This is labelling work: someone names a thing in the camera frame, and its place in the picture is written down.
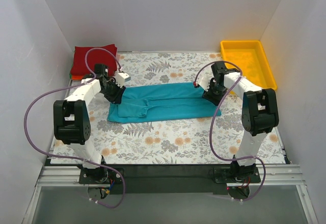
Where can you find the folded orange t-shirt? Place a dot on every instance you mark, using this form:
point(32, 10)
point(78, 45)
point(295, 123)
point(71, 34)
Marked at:
point(77, 77)

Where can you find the aluminium frame rail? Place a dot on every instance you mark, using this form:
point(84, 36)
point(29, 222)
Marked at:
point(276, 174)

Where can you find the yellow plastic tray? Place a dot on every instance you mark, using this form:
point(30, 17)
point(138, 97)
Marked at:
point(249, 55)

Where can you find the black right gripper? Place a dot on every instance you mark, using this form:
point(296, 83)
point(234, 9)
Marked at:
point(212, 95)

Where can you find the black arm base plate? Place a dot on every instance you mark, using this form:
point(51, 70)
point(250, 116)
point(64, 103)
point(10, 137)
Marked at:
point(169, 178)

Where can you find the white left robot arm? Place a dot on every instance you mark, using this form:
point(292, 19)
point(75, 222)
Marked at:
point(71, 119)

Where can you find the teal t-shirt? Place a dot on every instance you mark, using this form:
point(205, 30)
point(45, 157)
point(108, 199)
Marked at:
point(172, 101)

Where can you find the folded pink t-shirt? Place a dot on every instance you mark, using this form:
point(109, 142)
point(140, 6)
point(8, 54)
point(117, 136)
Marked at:
point(118, 59)

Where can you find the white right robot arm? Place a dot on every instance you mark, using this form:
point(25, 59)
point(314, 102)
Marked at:
point(259, 117)

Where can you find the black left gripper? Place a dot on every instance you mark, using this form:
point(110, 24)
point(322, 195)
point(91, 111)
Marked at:
point(116, 94)

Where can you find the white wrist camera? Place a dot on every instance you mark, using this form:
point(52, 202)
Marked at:
point(121, 78)
point(203, 82)

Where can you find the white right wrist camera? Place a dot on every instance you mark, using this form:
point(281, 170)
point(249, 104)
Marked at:
point(203, 82)

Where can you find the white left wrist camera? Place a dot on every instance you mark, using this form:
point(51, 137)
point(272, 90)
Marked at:
point(121, 78)

